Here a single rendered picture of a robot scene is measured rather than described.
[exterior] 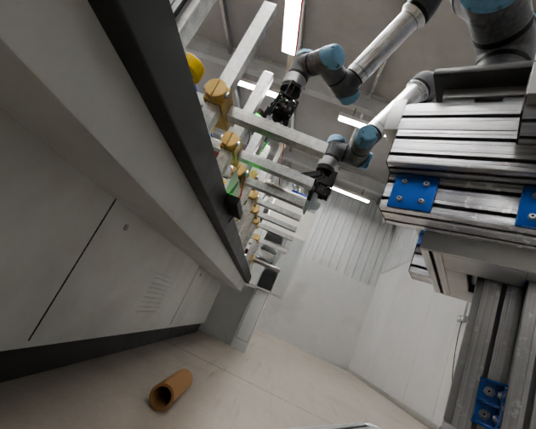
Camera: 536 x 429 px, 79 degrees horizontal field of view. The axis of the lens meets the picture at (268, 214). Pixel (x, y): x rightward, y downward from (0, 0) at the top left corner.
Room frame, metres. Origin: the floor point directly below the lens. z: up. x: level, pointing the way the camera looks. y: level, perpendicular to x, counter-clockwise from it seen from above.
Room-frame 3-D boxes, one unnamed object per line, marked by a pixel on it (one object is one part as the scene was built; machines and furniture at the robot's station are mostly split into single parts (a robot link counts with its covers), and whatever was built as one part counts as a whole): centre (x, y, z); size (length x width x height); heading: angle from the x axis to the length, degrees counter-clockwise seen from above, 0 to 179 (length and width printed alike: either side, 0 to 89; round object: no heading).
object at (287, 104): (0.94, 0.10, 1.05); 0.09 x 0.08 x 0.12; 14
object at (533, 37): (0.59, -0.35, 1.21); 0.13 x 0.12 x 0.14; 129
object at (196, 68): (0.75, 0.35, 0.85); 0.08 x 0.08 x 0.11
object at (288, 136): (0.73, 0.15, 0.81); 0.44 x 0.03 x 0.04; 84
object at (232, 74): (0.69, 0.22, 0.89); 0.04 x 0.04 x 0.48; 84
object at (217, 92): (0.72, 0.22, 0.81); 0.14 x 0.06 x 0.05; 174
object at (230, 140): (0.96, 0.19, 0.83); 0.14 x 0.06 x 0.05; 174
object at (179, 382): (1.35, 0.05, 0.04); 0.30 x 0.08 x 0.08; 174
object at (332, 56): (0.88, 0.03, 1.21); 0.11 x 0.11 x 0.08; 39
